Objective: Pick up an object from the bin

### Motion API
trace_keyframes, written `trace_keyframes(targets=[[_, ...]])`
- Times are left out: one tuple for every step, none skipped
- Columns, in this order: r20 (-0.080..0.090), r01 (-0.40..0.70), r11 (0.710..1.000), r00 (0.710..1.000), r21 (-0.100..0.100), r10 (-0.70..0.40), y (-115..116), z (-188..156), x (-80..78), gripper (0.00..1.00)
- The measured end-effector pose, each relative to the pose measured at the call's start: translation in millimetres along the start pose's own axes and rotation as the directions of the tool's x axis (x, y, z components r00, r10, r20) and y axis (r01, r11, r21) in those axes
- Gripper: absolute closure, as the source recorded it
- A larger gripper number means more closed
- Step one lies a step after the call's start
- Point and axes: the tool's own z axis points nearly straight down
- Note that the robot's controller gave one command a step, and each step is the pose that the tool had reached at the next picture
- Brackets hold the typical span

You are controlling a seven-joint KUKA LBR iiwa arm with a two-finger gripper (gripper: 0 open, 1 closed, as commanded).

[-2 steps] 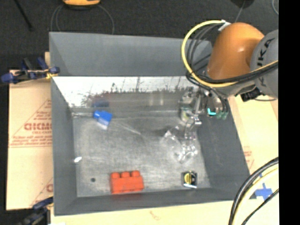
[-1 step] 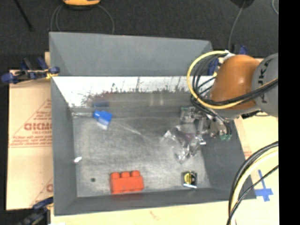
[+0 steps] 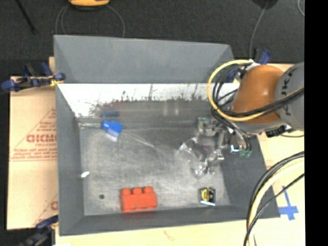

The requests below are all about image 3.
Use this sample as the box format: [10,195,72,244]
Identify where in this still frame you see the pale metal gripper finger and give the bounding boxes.
[205,151,226,175]
[197,115,220,138]

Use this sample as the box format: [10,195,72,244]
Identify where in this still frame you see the clear crumpled plastic packet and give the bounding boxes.
[175,135,214,179]

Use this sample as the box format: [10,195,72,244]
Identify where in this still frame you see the black and yellow tape measure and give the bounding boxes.
[198,187,216,207]

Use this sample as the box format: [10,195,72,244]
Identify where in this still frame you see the grey metal bin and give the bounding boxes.
[53,34,280,236]

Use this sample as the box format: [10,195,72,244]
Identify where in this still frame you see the red toy building block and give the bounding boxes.
[119,186,158,213]

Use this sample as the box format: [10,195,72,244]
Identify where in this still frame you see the blue and white toy block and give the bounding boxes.
[100,120,124,141]

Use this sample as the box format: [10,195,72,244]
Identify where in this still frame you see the brown cardboard board red print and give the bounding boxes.
[6,75,60,231]

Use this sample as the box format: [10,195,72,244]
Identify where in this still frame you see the black cylinder on white bracket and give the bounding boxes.
[264,125,293,138]

